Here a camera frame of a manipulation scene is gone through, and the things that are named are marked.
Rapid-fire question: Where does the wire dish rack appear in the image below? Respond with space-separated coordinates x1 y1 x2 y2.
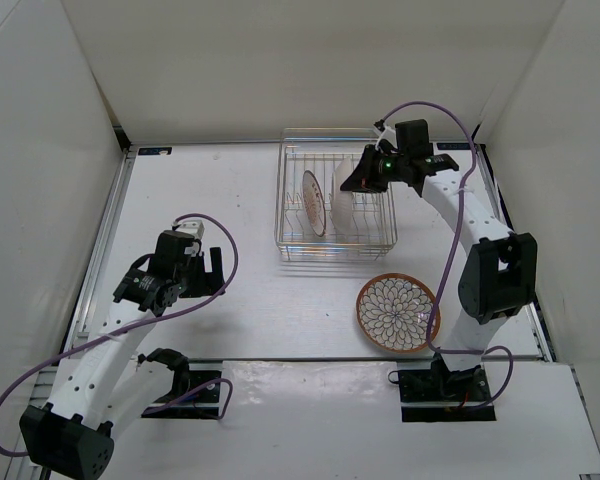
274 128 398 261

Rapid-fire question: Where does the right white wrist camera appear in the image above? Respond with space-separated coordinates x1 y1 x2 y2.
374 119 397 155

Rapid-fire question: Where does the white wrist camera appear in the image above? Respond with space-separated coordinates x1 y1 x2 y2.
374 119 397 155
171 219 205 240

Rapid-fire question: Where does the brown patterned small plate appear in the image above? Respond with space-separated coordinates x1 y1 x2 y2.
302 170 326 237

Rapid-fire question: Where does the left blue corner label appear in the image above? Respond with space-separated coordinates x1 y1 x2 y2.
137 147 172 156

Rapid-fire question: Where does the floral patterned plate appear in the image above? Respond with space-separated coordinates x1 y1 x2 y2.
355 273 435 354
331 158 353 235

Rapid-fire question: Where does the right blue corner label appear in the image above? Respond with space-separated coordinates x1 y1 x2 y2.
436 142 471 151

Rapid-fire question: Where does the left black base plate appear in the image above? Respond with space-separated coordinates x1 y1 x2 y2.
142 370 221 420

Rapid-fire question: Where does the blue corner label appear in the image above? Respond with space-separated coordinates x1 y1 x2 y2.
137 147 172 156
436 142 471 151

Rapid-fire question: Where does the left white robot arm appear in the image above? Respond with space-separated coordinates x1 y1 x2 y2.
19 221 224 479

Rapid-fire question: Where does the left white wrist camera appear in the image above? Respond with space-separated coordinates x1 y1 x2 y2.
171 219 205 240

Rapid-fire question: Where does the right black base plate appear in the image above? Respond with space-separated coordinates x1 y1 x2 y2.
389 369 496 423

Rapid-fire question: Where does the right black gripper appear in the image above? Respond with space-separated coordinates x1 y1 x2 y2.
341 145 409 194

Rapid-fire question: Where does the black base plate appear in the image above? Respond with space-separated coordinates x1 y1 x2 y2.
142 370 221 420
389 369 496 423

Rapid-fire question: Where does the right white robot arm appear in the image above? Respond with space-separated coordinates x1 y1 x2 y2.
339 120 537 400

